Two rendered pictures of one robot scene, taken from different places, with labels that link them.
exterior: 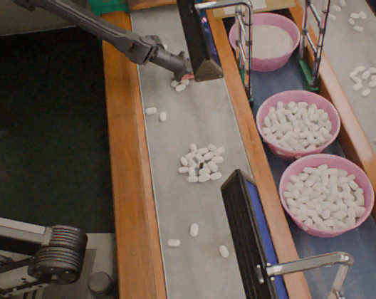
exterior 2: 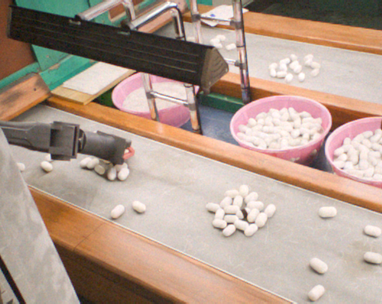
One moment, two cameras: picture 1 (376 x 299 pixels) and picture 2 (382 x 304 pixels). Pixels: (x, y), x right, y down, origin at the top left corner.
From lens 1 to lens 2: 0.82 m
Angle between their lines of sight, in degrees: 32
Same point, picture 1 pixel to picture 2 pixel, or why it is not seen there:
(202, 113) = (177, 179)
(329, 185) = (371, 149)
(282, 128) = (270, 140)
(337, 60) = not seen: hidden behind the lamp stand
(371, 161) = (380, 108)
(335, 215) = not seen: outside the picture
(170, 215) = (273, 276)
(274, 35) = (160, 90)
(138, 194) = (217, 281)
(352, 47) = not seen: hidden behind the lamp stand
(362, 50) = (254, 57)
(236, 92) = (191, 139)
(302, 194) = (361, 170)
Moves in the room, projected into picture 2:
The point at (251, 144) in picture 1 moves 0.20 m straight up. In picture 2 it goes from (267, 163) to (260, 90)
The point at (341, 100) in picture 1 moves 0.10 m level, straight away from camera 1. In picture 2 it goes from (294, 90) to (276, 77)
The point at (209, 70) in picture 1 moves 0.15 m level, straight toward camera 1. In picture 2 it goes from (216, 64) to (277, 82)
